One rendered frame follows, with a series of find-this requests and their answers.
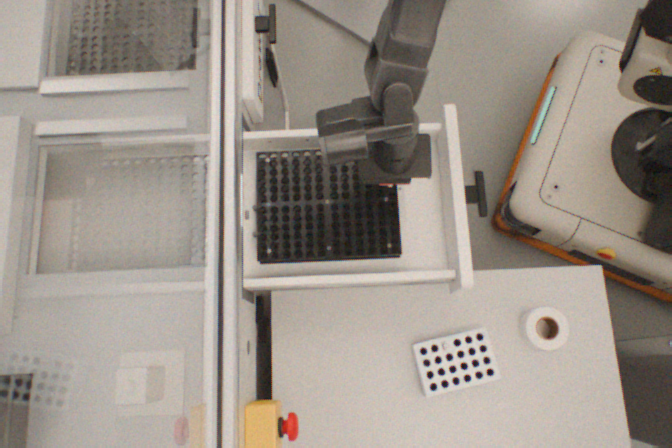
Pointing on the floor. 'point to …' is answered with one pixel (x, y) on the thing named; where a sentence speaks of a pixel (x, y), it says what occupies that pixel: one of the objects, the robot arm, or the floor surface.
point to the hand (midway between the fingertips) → (393, 177)
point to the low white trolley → (505, 284)
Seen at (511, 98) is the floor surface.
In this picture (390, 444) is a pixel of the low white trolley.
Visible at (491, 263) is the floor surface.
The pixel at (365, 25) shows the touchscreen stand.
